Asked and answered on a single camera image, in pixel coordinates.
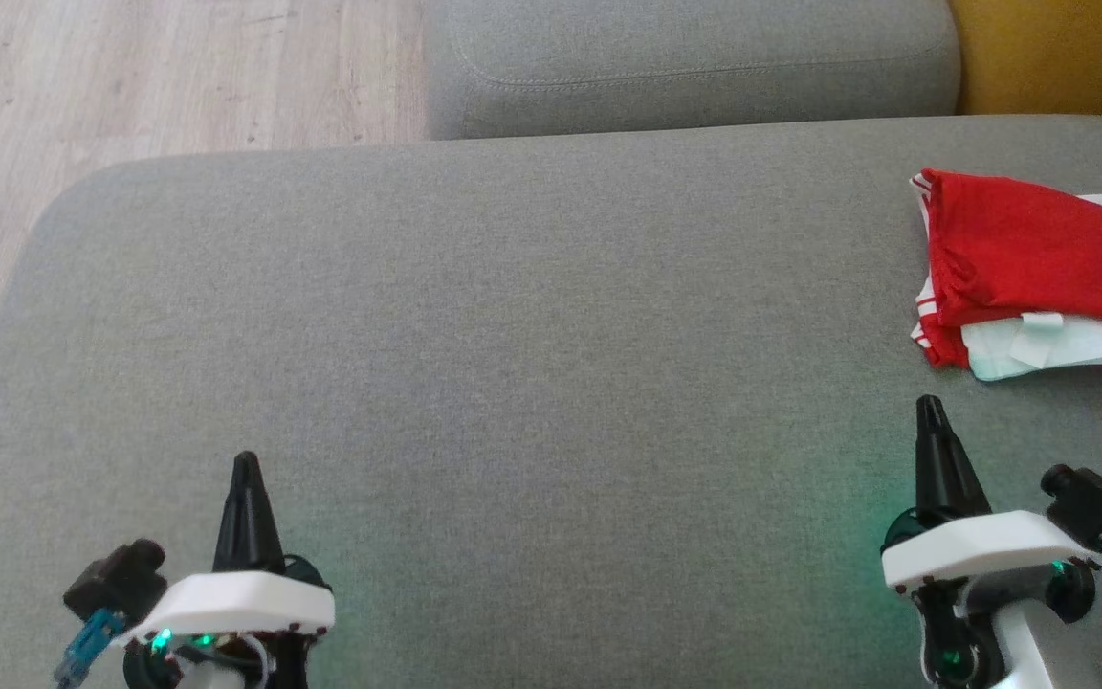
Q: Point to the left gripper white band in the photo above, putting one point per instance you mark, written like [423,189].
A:
[235,603]

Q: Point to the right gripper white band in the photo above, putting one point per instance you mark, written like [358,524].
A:
[972,550]

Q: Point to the red shorts with white stripes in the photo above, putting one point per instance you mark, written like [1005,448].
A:
[941,349]

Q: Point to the red and white basketball jersey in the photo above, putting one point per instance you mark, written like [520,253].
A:
[1039,249]

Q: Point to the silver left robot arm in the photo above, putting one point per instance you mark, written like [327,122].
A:
[216,677]

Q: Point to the grey sofa seat cushion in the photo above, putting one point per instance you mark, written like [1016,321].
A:
[513,383]

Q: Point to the yellow cushion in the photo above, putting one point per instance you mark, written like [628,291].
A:
[1058,57]

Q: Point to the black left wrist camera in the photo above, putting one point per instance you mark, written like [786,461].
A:
[116,579]

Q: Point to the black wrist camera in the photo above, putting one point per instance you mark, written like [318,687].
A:
[116,579]
[1096,502]

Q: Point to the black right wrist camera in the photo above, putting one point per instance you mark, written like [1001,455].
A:
[1096,502]

